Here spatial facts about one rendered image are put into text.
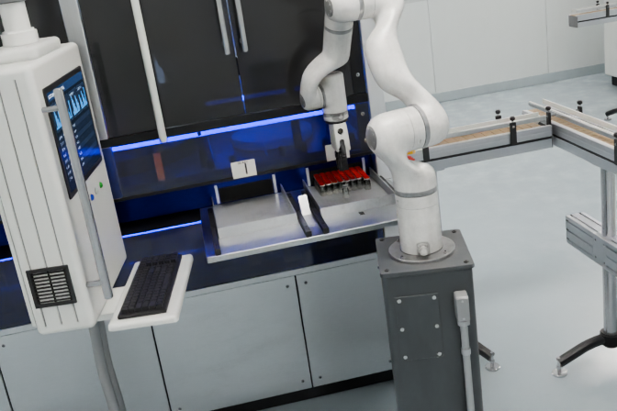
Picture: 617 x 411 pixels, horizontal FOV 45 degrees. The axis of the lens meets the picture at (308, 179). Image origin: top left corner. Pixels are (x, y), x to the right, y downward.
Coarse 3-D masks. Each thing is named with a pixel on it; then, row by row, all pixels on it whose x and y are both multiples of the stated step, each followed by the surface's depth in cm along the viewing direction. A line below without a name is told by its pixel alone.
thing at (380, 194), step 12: (372, 180) 276; (312, 192) 272; (360, 192) 265; (372, 192) 264; (384, 192) 262; (324, 204) 259; (336, 204) 257; (348, 204) 247; (360, 204) 248; (372, 204) 248; (384, 204) 249; (324, 216) 246
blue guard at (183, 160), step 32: (224, 128) 259; (256, 128) 261; (288, 128) 263; (320, 128) 265; (352, 128) 267; (128, 160) 256; (160, 160) 258; (192, 160) 260; (224, 160) 262; (256, 160) 264; (288, 160) 266; (320, 160) 268; (128, 192) 259
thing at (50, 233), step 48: (0, 48) 208; (48, 48) 210; (0, 96) 191; (48, 96) 198; (0, 144) 194; (48, 144) 195; (96, 144) 238; (0, 192) 198; (48, 192) 198; (96, 192) 230; (48, 240) 202; (48, 288) 207; (96, 288) 217
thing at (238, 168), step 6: (234, 162) 263; (240, 162) 263; (246, 162) 263; (252, 162) 264; (234, 168) 263; (240, 168) 264; (252, 168) 264; (234, 174) 264; (240, 174) 264; (246, 174) 265; (252, 174) 265
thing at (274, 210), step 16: (224, 208) 269; (240, 208) 266; (256, 208) 264; (272, 208) 262; (288, 208) 259; (224, 224) 253; (240, 224) 242; (256, 224) 243; (272, 224) 244; (288, 224) 245
